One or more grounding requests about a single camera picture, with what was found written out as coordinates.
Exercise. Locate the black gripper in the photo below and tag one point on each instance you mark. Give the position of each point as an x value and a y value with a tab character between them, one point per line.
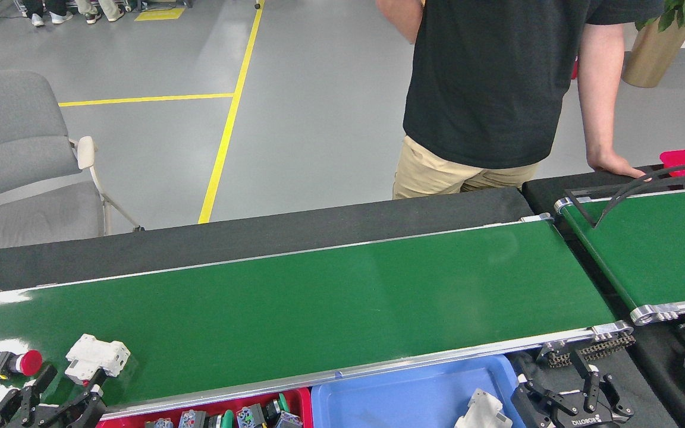
39	419
586	421

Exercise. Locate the large red push button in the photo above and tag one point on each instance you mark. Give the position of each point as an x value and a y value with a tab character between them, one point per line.
28	362

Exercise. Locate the white circuit breaker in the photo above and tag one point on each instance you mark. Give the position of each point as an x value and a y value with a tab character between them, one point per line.
479	410
96	355

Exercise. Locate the person's right forearm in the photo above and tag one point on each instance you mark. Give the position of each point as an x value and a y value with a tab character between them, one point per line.
402	15

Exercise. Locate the person's left forearm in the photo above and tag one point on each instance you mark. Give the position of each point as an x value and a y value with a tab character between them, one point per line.
598	89

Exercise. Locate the narrow green conveyor belt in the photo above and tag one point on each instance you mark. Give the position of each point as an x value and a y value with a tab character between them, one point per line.
646	249

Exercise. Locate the long green conveyor belt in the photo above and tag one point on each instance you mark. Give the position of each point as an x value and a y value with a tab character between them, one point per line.
319	297

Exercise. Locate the person's left hand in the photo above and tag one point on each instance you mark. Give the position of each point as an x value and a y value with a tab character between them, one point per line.
613	165

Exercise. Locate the red plastic bin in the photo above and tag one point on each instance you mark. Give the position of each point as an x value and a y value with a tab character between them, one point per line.
128	421

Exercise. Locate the blue plastic bin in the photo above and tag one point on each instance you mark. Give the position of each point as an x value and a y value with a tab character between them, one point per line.
396	398

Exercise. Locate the black table cover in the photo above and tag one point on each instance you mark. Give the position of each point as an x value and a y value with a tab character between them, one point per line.
200	246
544	190

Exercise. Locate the grey padded chair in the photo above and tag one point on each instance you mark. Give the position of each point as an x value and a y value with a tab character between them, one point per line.
15	148

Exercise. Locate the person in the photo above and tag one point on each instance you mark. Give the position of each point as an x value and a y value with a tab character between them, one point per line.
39	7
485	71
96	6

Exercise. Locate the green plant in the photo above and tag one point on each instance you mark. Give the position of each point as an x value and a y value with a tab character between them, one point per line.
681	9

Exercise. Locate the black guide frame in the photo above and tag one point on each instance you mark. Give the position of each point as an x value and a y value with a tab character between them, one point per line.
593	221

